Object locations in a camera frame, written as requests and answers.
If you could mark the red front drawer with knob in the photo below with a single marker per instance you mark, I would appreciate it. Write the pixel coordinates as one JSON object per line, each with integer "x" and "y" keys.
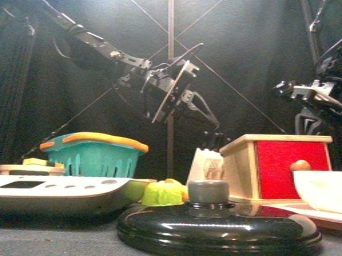
{"x": 275, "y": 173}

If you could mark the wooden box housing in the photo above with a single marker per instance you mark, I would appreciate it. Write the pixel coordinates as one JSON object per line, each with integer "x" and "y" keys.
{"x": 240, "y": 166}

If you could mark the teal basket with orange rim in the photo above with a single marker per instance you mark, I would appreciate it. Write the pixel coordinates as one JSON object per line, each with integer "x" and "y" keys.
{"x": 97, "y": 160}

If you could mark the yellow toy piece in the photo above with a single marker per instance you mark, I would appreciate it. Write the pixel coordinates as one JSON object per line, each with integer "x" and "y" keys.
{"x": 34, "y": 161}

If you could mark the white toy carton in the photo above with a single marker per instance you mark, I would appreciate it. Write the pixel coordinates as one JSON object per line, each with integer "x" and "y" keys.
{"x": 204, "y": 166}

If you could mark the white bowl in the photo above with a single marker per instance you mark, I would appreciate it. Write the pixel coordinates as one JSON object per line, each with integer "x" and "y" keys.
{"x": 320, "y": 190}

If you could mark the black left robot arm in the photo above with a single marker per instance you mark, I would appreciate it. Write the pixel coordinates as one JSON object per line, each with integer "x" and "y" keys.
{"x": 97, "y": 46}

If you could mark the yellow green toy food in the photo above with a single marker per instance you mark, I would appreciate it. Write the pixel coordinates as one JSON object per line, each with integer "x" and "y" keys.
{"x": 161, "y": 195}

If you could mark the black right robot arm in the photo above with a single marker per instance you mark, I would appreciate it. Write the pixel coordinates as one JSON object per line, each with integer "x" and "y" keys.
{"x": 331, "y": 65}

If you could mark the black lid with grey knob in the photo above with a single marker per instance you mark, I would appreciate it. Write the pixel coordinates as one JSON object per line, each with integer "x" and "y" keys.
{"x": 213, "y": 230}

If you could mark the white toy tablet device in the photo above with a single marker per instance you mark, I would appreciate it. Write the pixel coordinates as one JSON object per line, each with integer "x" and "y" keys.
{"x": 66, "y": 195}

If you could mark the vertical metal frame pole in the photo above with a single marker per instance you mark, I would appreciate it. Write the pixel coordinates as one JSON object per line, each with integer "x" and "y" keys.
{"x": 169, "y": 33}

